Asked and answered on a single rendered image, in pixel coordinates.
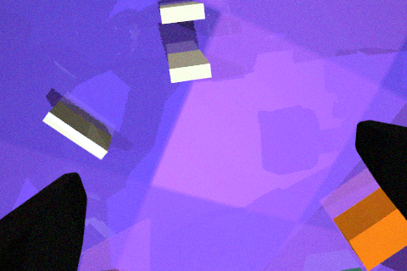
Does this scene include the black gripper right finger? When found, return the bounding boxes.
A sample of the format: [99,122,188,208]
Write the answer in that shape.
[355,119,407,220]

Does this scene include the orange rectangular block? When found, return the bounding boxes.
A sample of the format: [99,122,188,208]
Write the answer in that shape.
[333,187,407,271]

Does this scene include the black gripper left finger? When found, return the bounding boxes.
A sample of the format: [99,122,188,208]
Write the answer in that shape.
[0,173,87,271]

